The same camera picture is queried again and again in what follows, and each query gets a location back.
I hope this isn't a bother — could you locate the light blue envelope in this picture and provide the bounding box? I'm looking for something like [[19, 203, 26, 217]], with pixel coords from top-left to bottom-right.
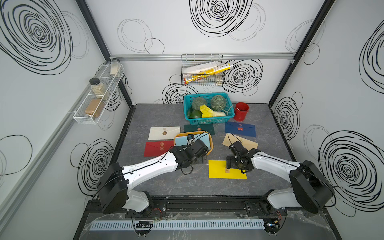
[[175, 133, 211, 150]]

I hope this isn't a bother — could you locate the yellow envelope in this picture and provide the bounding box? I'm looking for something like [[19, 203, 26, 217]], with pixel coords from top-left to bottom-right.
[[209, 160, 247, 180]]

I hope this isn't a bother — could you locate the beige envelope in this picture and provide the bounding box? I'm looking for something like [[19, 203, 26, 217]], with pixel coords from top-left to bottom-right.
[[223, 133, 258, 150]]

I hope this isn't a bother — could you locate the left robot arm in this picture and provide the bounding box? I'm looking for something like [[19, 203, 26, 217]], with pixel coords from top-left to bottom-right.
[[96, 140, 209, 217]]

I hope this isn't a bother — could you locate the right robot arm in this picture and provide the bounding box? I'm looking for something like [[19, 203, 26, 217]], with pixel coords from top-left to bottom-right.
[[227, 141, 335, 214]]

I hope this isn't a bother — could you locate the yellow storage box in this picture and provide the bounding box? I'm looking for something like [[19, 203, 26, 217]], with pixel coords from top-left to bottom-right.
[[174, 131, 214, 155]]

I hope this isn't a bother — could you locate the white wrap box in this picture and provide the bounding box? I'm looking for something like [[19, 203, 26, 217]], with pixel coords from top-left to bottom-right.
[[182, 61, 223, 74]]

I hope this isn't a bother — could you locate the yellow foil roll box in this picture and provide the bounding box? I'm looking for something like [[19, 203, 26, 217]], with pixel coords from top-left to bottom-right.
[[183, 64, 233, 84]]

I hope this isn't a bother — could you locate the white envelope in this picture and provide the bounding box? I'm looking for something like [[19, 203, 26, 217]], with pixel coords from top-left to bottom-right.
[[148, 127, 181, 141]]

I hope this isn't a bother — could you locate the dark green envelope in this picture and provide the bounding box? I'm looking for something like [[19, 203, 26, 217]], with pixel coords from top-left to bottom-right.
[[184, 124, 215, 136]]

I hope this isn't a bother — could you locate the navy blue envelope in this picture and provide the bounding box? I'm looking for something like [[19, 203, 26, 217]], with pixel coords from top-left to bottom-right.
[[225, 122, 257, 138]]

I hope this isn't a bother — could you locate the red envelope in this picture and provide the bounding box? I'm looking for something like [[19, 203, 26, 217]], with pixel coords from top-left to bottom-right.
[[144, 141, 174, 157]]

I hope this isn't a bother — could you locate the green pepper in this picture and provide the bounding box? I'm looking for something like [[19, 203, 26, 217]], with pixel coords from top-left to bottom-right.
[[189, 110, 203, 119]]

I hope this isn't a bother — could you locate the yellow white cabbage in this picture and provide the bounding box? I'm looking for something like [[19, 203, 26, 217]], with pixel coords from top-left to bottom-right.
[[200, 105, 227, 118]]

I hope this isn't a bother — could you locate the teal plastic basket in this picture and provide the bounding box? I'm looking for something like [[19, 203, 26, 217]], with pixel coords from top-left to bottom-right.
[[184, 93, 235, 125]]

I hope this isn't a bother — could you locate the red cup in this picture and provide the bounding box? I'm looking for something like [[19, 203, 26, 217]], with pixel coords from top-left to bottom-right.
[[234, 102, 249, 122]]

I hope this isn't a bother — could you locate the left green melon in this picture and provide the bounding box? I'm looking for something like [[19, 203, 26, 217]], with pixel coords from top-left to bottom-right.
[[192, 97, 207, 111]]

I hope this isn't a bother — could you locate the green melon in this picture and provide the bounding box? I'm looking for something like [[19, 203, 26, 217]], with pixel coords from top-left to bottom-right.
[[192, 97, 207, 111], [211, 95, 227, 112]]

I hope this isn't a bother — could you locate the right green melon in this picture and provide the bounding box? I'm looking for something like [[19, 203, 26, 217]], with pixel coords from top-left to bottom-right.
[[211, 95, 227, 112]]

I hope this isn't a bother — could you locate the brown block package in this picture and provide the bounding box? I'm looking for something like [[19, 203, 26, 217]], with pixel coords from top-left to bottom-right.
[[85, 99, 105, 118]]

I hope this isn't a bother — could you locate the black lid spice jar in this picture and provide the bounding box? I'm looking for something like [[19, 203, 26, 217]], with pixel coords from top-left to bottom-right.
[[89, 78, 107, 98]]

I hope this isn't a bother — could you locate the clear lid jar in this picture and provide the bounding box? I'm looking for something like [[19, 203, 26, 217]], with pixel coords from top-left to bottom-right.
[[110, 58, 121, 76]]

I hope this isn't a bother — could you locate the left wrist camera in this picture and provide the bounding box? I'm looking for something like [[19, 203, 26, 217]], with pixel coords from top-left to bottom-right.
[[187, 134, 195, 141]]

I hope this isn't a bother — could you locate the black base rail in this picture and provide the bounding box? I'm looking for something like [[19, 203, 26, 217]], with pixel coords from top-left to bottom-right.
[[83, 196, 326, 218]]

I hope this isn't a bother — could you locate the white slotted cable duct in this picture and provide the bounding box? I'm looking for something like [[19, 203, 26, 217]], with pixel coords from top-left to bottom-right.
[[90, 219, 265, 231]]

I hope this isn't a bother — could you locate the black wire wall basket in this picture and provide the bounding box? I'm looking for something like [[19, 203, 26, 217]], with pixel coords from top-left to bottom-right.
[[181, 54, 224, 87]]

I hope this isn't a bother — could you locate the white wire wall shelf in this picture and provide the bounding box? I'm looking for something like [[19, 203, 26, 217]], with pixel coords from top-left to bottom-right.
[[73, 59, 125, 126]]

